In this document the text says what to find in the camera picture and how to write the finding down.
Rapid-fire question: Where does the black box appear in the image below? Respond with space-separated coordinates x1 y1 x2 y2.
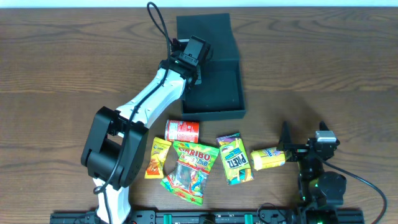
177 13 246 121

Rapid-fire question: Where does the green Pretz snack box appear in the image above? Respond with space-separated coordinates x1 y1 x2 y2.
216 133 254 185

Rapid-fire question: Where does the red chips can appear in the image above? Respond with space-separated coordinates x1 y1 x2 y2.
165 119 200 143

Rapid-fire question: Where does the green Haribo gummy bag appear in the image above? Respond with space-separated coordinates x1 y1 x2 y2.
160 141 220 206

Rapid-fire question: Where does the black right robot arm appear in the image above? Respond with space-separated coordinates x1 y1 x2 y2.
277 121 346 223

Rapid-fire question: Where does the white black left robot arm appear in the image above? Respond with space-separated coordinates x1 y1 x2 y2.
81 36 210 223

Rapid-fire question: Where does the yellow snack cup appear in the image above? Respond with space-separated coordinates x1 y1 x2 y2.
251 147 286 170

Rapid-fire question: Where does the yellow Julie's snack packet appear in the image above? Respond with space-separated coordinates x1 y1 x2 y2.
144 137 172 179

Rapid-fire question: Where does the black mounting rail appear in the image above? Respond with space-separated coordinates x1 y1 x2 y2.
49 208 365 224

